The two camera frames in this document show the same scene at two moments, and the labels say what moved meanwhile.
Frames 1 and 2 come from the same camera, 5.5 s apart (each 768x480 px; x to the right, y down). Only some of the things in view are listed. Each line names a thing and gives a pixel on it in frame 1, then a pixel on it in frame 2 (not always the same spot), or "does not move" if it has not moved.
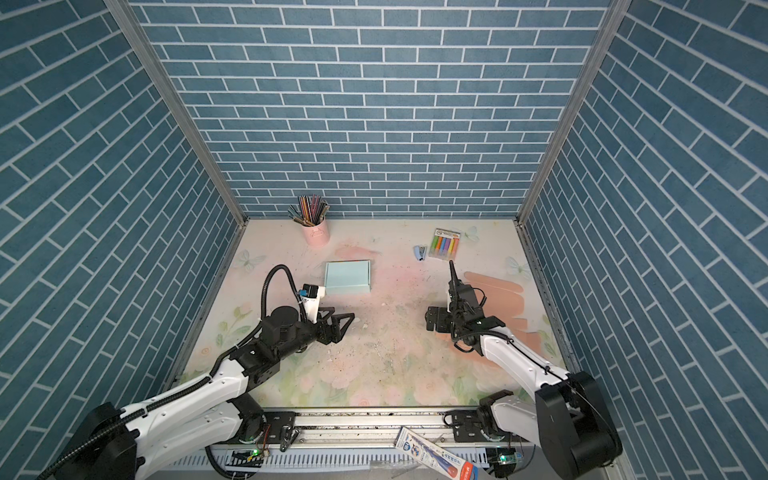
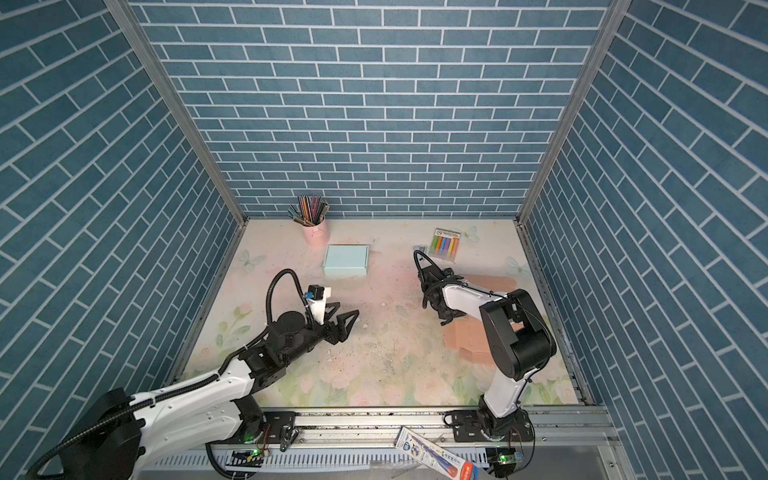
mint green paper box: (347, 276) -> (346, 260)
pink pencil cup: (317, 235) does not move
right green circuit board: (503, 460) does not move
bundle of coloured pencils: (309, 211) does not move
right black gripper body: (446, 320) -> (442, 314)
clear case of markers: (445, 245) does not move
